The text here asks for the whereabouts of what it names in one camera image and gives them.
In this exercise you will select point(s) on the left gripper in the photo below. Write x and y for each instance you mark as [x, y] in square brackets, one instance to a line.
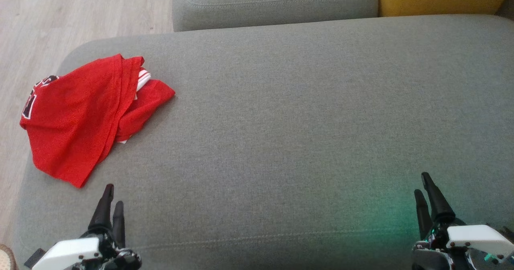
[68, 254]

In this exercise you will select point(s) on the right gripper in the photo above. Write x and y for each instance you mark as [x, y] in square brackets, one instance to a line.
[474, 238]

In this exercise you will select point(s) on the red basketball jersey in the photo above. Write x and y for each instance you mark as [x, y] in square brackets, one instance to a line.
[72, 121]

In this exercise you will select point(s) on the beige perforated laundry basket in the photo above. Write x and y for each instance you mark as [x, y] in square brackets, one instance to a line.
[5, 260]

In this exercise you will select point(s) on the grey sofa back cushion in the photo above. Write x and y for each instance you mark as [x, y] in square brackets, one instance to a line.
[273, 5]

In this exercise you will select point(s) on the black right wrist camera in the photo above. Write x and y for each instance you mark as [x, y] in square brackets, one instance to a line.
[508, 233]

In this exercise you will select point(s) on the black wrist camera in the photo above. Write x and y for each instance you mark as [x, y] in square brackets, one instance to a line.
[34, 258]
[508, 233]

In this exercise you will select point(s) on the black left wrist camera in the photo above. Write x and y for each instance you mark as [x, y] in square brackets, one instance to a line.
[34, 258]

